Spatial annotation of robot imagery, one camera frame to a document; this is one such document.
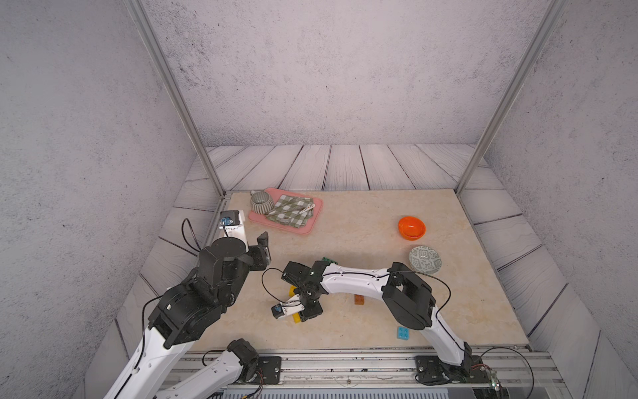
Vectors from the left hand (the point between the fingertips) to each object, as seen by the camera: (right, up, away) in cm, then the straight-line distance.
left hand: (262, 235), depth 62 cm
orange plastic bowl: (+51, -1, +43) cm, 67 cm away
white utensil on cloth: (+8, +8, +51) cm, 52 cm away
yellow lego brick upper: (+5, -19, +17) cm, 26 cm away
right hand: (+8, -28, +23) cm, 36 cm away
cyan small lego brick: (+40, -33, +17) cm, 54 cm away
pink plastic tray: (+9, 0, +48) cm, 49 cm away
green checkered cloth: (+1, +6, +50) cm, 50 cm away
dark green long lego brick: (+17, -13, +34) cm, 40 cm away
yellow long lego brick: (+7, -26, +12) cm, 29 cm away
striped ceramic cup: (-12, +10, +46) cm, 48 cm away
